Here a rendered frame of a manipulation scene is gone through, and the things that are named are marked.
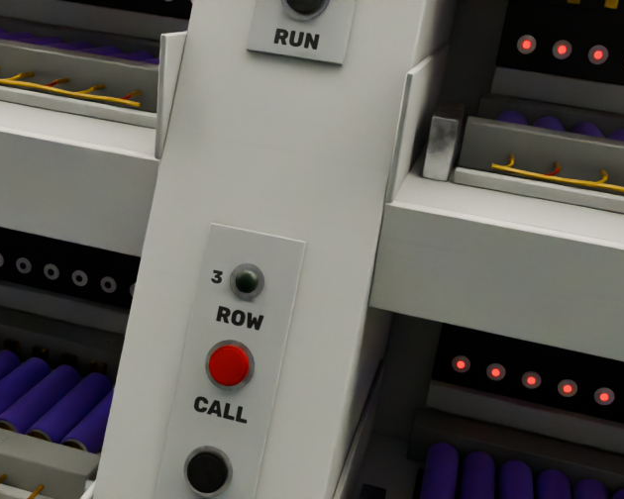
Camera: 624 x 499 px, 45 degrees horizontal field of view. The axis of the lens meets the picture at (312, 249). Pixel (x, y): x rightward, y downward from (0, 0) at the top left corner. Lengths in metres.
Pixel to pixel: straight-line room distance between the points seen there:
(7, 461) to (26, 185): 0.14
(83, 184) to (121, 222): 0.02
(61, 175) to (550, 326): 0.21
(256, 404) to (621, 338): 0.14
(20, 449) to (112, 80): 0.19
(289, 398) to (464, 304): 0.08
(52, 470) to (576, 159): 0.29
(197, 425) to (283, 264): 0.07
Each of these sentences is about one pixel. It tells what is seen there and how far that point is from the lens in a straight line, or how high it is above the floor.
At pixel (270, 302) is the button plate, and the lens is 0.30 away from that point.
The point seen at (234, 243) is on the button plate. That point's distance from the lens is 0.30.
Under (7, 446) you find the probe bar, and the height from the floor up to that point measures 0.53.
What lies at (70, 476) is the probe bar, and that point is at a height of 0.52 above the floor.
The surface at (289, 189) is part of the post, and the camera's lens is 0.30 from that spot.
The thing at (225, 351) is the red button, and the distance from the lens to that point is 0.30.
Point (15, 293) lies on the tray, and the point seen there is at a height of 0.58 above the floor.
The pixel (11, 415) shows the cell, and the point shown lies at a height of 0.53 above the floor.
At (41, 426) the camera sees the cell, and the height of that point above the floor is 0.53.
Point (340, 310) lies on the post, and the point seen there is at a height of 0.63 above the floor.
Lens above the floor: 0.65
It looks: level
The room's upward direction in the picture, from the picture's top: 12 degrees clockwise
